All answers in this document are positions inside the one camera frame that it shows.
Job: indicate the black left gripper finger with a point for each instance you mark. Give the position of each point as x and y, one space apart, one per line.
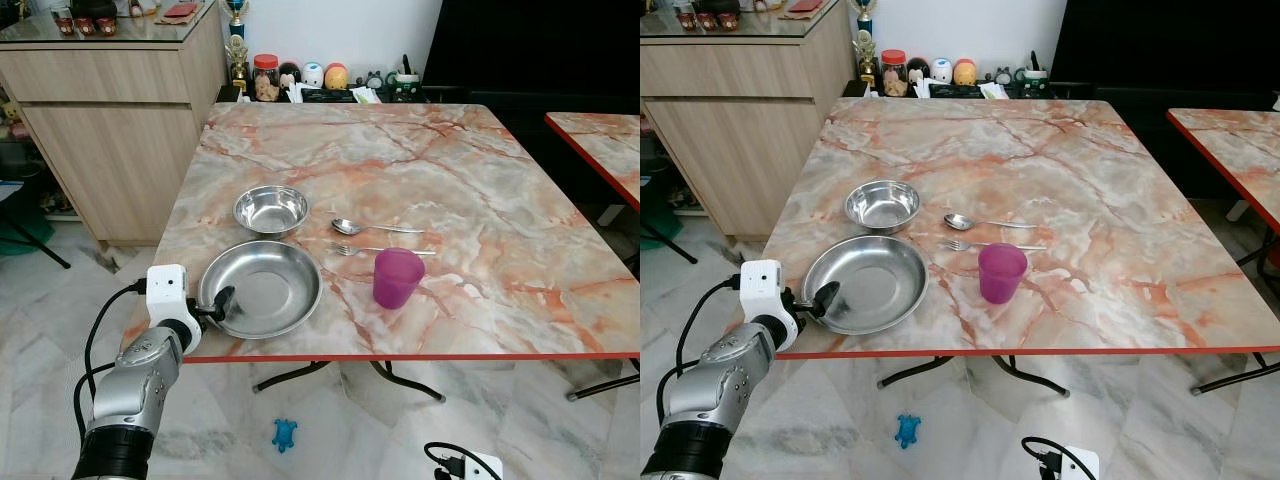
828 295
225 298

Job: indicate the large steel plate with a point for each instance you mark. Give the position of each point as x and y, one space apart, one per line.
870 285
265 290

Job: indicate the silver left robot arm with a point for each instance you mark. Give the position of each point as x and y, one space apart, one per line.
140 390
720 390

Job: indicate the small steel bowl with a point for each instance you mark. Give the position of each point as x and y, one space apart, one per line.
883 203
271 208

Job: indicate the steel fork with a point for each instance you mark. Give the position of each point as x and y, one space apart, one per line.
957 243
345 248

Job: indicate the steel spoon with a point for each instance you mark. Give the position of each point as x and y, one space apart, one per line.
958 221
346 226

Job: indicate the blue turtle toy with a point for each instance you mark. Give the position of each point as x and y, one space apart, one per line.
285 435
908 431

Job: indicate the green seat black leg chair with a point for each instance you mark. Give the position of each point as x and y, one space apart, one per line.
25 225
660 215

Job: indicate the purple plastic cup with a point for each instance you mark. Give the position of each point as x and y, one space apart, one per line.
1002 275
398 280

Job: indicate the light wooden cabinet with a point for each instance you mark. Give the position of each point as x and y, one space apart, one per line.
730 120
110 130

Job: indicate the red lid glass jar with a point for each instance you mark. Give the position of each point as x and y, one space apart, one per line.
893 75
265 80

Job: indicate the black round figurine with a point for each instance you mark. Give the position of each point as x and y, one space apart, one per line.
289 76
918 70

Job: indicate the white round figurine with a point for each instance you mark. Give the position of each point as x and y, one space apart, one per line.
313 75
941 70

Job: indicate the gold trophy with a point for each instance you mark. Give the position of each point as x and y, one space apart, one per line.
237 55
865 50

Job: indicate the white folded paper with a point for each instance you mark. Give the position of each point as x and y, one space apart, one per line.
993 90
365 95

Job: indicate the orange round figurine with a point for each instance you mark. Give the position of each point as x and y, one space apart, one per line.
336 76
964 72

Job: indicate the marble pattern folding table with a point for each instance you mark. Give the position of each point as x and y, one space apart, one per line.
1100 180
1235 150
605 140
480 200

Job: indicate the dark green mug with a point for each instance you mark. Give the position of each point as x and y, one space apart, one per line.
1035 82
406 88

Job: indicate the flat red box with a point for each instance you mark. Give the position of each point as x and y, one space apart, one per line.
181 11
805 5

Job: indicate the small red jar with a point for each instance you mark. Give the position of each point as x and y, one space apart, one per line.
84 26
62 24
707 20
729 20
686 19
107 25

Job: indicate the black teapot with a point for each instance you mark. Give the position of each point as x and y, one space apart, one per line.
715 5
93 9

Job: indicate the black television screen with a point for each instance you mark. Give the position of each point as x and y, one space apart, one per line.
1160 45
530 45

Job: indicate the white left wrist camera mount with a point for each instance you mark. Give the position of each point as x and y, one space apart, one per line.
168 290
765 288

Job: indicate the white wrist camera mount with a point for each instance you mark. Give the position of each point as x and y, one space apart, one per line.
168 290
1082 464
765 288
487 467

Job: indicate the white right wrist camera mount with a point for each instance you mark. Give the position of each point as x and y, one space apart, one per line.
1082 464
487 467

